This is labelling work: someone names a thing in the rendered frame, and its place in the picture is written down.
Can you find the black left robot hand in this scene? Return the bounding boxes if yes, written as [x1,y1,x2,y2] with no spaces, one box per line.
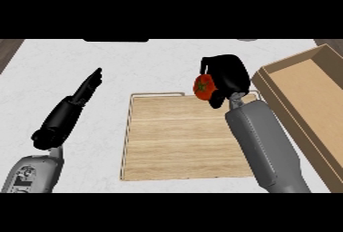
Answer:
[30,67,104,151]

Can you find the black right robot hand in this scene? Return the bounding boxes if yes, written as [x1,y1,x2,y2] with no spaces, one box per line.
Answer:
[199,54,252,110]

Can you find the red tomato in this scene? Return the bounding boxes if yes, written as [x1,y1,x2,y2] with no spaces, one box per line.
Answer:
[193,73,219,102]

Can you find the brown cardboard box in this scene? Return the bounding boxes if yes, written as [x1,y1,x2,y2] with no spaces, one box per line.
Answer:
[250,43,343,194]

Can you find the pale wooden tray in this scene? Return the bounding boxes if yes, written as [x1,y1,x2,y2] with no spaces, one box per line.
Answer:
[120,90,262,182]

